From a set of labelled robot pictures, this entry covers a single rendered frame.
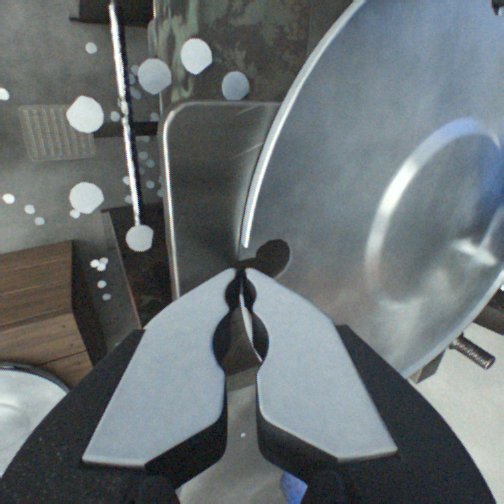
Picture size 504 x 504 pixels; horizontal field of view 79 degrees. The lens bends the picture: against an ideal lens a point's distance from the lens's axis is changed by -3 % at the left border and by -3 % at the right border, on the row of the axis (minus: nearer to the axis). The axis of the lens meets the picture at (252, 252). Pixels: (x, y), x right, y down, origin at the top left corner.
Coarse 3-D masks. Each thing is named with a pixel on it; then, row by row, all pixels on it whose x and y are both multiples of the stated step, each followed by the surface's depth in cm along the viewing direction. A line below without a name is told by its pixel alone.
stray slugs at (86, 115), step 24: (192, 48) 22; (144, 72) 21; (168, 72) 22; (192, 72) 22; (240, 96) 24; (72, 120) 20; (96, 120) 21; (72, 192) 22; (96, 192) 23; (144, 240) 26
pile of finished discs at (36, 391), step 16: (0, 368) 52; (16, 368) 54; (32, 368) 56; (0, 384) 53; (16, 384) 55; (32, 384) 56; (48, 384) 58; (64, 384) 61; (0, 400) 55; (16, 400) 56; (32, 400) 57; (48, 400) 59; (0, 416) 55; (16, 416) 57; (32, 416) 59; (0, 432) 56; (16, 432) 58; (0, 448) 58; (16, 448) 60; (0, 464) 60
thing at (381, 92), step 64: (384, 0) 12; (448, 0) 13; (320, 64) 12; (384, 64) 13; (448, 64) 15; (320, 128) 13; (384, 128) 15; (448, 128) 17; (256, 192) 13; (320, 192) 15; (384, 192) 17; (448, 192) 18; (320, 256) 16; (384, 256) 18; (448, 256) 22; (384, 320) 22; (448, 320) 27
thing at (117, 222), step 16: (112, 208) 85; (128, 208) 85; (144, 208) 86; (160, 208) 86; (112, 224) 75; (128, 224) 75; (160, 224) 76; (112, 240) 86; (160, 240) 68; (128, 256) 61; (144, 256) 61; (160, 256) 61; (128, 272) 55; (144, 272) 55; (160, 272) 58; (128, 288) 55; (144, 288) 51; (160, 288) 53; (144, 304) 47; (160, 304) 47; (144, 320) 44; (480, 320) 52; (496, 320) 50; (256, 368) 40; (240, 384) 40
